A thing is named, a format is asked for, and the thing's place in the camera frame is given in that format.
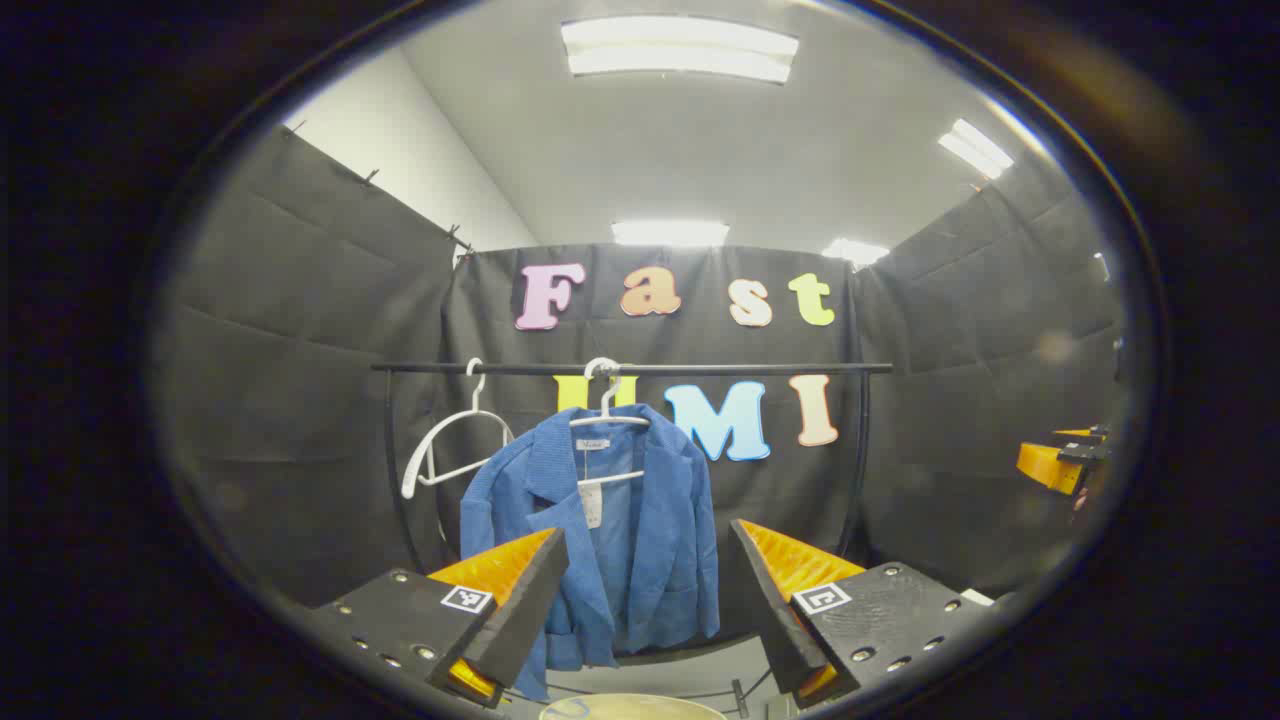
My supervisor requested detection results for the black metal clothes rack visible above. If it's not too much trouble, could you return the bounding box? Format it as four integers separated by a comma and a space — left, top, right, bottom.
372, 358, 894, 716

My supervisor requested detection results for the blue corduroy jacket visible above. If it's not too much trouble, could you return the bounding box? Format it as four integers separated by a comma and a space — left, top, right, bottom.
460, 405, 721, 701

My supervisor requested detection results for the round beige laundry hamper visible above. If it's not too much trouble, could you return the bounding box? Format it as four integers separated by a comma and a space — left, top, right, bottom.
540, 692, 729, 720

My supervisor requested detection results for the ceiling light panel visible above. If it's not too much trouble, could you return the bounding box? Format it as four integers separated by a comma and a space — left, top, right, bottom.
937, 118, 1014, 181
560, 15, 801, 86
610, 220, 731, 248
822, 238, 891, 269

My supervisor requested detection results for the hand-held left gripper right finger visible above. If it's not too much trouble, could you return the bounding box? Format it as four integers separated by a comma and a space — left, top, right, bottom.
728, 518, 991, 711

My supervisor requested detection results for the white plastic clothes hanger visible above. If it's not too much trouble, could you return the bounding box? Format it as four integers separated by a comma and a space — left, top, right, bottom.
400, 358, 516, 499
570, 357, 651, 487

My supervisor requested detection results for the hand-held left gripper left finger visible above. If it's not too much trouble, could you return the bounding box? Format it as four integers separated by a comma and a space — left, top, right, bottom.
310, 527, 571, 709

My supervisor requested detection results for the black backdrop cloth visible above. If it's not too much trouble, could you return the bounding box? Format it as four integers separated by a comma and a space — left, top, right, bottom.
150, 125, 1131, 611

